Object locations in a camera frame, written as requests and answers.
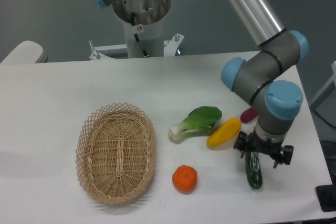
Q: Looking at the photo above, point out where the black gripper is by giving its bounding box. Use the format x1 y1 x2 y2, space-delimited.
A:
233 131 293 169

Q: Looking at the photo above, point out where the dark green cucumber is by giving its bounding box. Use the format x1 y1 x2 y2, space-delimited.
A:
245 152 263 190

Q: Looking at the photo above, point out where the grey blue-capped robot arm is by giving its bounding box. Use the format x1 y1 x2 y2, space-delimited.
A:
94 0 308 165

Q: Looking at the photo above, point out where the purple sweet potato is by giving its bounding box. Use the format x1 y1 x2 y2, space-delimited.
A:
240 107 258 123

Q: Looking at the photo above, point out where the yellow mango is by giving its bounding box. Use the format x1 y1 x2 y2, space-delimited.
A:
206 118 242 148

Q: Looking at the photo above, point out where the green bok choy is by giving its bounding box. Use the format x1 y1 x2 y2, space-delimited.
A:
168 106 222 142

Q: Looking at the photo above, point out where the black device at table edge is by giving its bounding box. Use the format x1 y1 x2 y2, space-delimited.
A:
316 185 335 212

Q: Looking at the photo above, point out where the orange tangerine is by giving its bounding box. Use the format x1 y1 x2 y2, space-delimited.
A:
172 165 198 193

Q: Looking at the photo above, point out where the oval wicker basket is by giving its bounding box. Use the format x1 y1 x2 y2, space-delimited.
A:
76 103 156 205

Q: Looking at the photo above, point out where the white chair armrest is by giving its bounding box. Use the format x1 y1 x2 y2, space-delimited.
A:
1 40 48 66

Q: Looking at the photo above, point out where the white pedestal base frame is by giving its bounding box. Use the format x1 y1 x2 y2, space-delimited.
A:
89 33 185 61

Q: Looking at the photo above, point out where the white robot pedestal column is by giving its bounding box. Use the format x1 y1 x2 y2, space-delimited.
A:
113 0 171 58

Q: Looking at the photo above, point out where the black pedestal cable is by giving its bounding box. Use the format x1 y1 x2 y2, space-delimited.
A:
130 11 150 58

